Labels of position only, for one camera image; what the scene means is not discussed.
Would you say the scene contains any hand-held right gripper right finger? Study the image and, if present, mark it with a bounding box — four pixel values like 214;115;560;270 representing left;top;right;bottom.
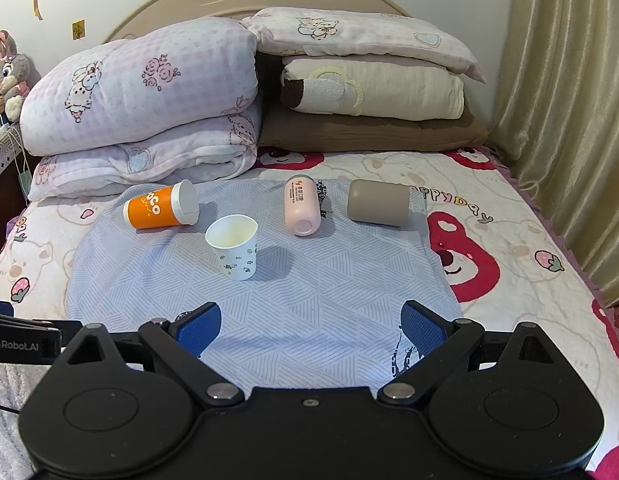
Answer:
378;300;563;409

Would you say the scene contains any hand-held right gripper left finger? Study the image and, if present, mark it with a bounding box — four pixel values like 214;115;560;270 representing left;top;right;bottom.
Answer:
57;302;246;409

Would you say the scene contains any white floral paper cup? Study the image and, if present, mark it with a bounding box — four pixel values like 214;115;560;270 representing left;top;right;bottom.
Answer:
204;214;258;282

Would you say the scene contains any orange paper cup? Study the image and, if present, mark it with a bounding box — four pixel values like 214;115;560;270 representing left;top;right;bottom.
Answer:
122;179;200;231

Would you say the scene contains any taupe cup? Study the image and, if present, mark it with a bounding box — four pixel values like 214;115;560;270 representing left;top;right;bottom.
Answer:
347;179;411;229

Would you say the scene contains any pink tumbler cup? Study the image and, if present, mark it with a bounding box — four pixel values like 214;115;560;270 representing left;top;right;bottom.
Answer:
284;175;324;237

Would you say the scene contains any white fuzzy blanket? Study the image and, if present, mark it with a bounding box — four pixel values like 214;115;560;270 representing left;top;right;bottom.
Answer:
0;360;42;480

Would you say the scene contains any grey-blue patterned cloth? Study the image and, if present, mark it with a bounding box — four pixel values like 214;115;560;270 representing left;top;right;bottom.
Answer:
66;177;465;394

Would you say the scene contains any bear print bed sheet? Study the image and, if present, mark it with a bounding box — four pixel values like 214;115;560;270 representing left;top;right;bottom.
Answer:
0;144;619;480

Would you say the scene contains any green face mask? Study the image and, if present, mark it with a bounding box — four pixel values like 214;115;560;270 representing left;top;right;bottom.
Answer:
16;167;36;207

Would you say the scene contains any nightstand with patterned cover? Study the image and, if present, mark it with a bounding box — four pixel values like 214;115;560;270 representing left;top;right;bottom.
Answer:
0;132;41;271

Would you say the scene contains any brown pillow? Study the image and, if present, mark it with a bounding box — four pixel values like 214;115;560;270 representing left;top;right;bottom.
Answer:
258;105;491;154

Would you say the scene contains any cream embroidered pillow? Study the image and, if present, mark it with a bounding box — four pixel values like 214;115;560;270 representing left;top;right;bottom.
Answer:
280;56;465;122

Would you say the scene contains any pink checked folded quilt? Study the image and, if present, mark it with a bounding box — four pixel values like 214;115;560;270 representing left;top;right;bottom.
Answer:
19;16;264;202

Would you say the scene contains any beige curtain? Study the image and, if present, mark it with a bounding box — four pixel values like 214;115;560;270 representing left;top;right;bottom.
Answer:
488;0;619;311

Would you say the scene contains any grey rabbit plush toy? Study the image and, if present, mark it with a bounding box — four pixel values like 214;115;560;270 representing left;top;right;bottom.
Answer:
0;29;33;124

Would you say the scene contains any pink checked pillow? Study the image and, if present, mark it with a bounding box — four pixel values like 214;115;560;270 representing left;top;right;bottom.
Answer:
240;6;489;85

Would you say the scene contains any black patterned strap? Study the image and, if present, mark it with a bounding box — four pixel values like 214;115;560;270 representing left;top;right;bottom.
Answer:
315;180;333;219

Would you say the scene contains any white charger cable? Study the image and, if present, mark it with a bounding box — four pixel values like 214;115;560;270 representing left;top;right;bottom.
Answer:
0;112;27;171

